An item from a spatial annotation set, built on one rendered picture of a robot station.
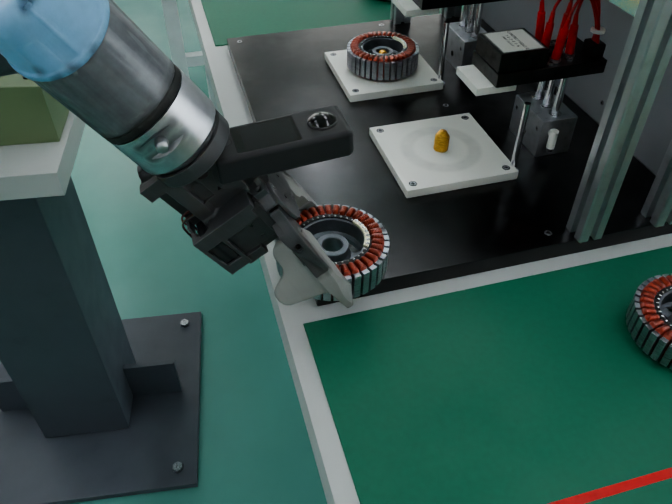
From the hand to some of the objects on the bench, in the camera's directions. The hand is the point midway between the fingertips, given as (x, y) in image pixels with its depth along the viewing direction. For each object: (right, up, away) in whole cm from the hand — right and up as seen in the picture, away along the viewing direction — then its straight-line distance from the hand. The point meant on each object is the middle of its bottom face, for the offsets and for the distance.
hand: (336, 252), depth 63 cm
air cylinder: (+28, +15, +24) cm, 40 cm away
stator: (+35, -8, +1) cm, 36 cm away
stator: (+7, +30, +37) cm, 48 cm away
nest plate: (+14, +13, +21) cm, 28 cm away
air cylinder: (+21, +31, +41) cm, 56 cm away
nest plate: (+7, +29, +38) cm, 48 cm away
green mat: (+50, -19, -10) cm, 54 cm away
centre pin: (+14, +14, +20) cm, 28 cm away
